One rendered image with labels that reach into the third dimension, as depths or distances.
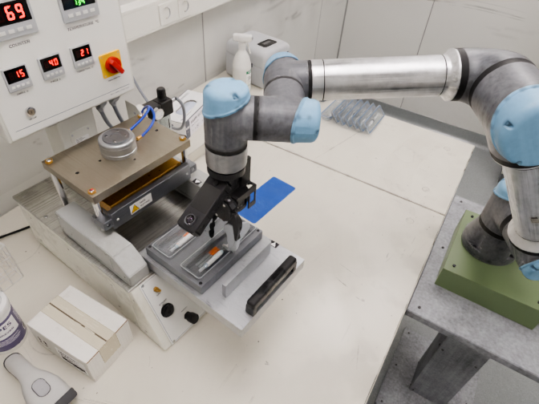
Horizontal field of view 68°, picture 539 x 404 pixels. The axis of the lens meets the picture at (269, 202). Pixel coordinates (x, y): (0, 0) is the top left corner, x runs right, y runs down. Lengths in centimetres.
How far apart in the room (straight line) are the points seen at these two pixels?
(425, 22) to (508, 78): 242
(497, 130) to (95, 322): 88
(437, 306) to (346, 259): 27
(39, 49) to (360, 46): 270
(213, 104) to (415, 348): 159
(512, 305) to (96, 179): 106
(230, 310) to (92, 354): 32
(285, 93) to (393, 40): 261
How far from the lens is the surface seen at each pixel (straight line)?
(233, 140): 67
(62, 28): 98
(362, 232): 130
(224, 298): 83
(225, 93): 64
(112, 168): 93
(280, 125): 65
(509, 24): 310
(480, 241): 124
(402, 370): 193
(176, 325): 102
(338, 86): 77
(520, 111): 73
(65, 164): 97
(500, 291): 122
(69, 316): 104
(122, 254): 90
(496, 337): 123
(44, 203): 118
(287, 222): 128
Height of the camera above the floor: 167
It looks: 43 degrees down
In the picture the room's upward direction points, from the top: 5 degrees clockwise
